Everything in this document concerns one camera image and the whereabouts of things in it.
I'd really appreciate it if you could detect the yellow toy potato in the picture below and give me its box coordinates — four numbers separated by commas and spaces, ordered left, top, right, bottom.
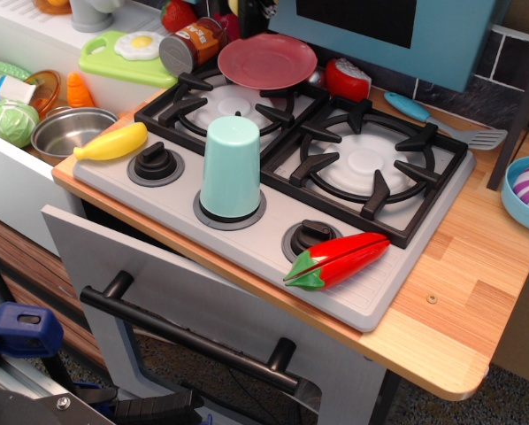
227, 0, 239, 15

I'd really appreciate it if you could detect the black right stove knob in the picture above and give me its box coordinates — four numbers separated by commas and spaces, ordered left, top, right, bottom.
281, 220, 342, 262

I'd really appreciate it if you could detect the pink plastic plate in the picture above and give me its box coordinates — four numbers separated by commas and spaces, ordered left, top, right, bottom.
218, 34, 318, 90

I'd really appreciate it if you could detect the grey toy faucet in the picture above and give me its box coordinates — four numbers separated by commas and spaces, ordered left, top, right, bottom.
69, 0, 126, 33

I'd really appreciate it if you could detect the dark red toy apple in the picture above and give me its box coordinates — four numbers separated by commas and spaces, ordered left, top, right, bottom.
211, 12, 241, 43

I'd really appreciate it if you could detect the toy milk carton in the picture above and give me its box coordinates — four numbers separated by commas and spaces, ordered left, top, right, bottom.
0, 75, 36, 104

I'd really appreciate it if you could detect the black left stove knob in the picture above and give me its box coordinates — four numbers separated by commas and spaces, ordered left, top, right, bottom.
127, 141, 185, 188

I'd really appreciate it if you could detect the toy beans can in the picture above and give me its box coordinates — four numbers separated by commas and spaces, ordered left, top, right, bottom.
159, 17, 227, 76

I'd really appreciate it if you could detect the mint green plastic cup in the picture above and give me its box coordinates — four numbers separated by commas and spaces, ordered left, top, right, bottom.
200, 116, 260, 221

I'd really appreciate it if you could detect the blue plastic bowl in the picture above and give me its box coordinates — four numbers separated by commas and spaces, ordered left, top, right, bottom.
502, 157, 529, 228

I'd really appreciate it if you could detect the black middle stove knob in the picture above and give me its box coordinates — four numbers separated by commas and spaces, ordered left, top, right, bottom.
192, 188, 268, 232

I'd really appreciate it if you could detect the blue clamp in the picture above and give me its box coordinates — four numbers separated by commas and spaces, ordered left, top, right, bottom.
0, 302, 64, 359

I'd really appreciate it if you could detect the black burner grate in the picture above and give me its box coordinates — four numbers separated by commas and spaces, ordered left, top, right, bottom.
134, 69, 328, 155
261, 97, 475, 249

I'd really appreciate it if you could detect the orange toy carrot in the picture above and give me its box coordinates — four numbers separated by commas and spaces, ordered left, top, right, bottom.
66, 72, 95, 108

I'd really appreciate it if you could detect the small steel pot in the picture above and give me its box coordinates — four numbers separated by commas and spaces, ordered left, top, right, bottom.
31, 106, 118, 166

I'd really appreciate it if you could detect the toy fried egg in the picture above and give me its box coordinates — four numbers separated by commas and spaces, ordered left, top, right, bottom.
114, 31, 164, 61

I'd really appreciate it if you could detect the grey toy stove top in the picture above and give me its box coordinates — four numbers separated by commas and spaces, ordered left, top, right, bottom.
72, 83, 477, 334

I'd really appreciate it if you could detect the green toy corn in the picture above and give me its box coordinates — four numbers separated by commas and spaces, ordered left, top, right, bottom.
0, 61, 32, 81

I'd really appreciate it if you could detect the red toy strawberry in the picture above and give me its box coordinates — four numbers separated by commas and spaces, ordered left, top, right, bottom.
161, 0, 197, 33

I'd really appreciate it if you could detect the black oven door handle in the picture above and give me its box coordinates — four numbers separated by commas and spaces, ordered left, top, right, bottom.
80, 271, 303, 396

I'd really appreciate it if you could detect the red toy chili pepper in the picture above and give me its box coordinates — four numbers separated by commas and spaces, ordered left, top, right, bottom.
283, 232, 390, 291

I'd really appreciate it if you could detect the green toy cabbage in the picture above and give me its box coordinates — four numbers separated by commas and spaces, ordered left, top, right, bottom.
0, 100, 40, 148

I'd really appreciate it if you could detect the red toy cheese wedge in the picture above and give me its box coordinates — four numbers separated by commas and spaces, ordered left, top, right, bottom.
325, 58, 372, 102

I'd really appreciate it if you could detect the grey oven door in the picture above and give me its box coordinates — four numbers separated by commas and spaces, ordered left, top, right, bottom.
42, 205, 386, 424

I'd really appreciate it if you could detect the black stove knob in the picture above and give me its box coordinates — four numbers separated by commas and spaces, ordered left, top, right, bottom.
127, 141, 185, 188
192, 188, 268, 232
281, 220, 342, 262

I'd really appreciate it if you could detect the yellow toy banana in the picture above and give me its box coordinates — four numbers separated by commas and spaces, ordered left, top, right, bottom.
73, 122, 148, 160

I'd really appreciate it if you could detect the orange transparent bowl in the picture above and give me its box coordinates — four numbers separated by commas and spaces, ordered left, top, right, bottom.
25, 70, 61, 120

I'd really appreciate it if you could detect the blue handled grey spatula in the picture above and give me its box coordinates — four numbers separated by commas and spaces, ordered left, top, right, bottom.
383, 92, 508, 151

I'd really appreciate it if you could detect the black right burner grate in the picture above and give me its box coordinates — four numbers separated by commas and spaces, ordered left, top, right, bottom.
261, 97, 475, 249

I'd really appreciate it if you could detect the green plastic cutting board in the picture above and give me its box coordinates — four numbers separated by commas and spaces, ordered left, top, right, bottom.
79, 30, 177, 89

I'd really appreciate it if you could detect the teal toy microwave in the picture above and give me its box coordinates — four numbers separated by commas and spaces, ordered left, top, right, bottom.
269, 0, 510, 91

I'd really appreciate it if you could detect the black left burner grate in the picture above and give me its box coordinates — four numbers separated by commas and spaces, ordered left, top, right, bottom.
134, 69, 328, 155

